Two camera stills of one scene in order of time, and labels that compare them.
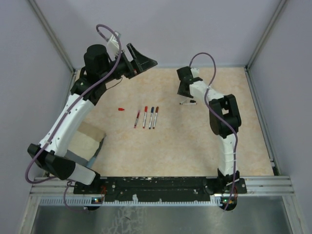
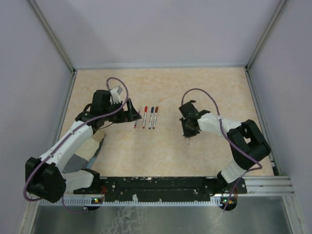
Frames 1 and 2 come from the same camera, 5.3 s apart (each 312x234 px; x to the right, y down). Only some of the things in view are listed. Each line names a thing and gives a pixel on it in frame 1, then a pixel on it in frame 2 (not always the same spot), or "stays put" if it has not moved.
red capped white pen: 145,115 stays put
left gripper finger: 141,63 → 133,115
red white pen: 136,119 stays put
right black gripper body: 185,94 → 188,131
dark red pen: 155,118 stays put
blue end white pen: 151,117 stays put
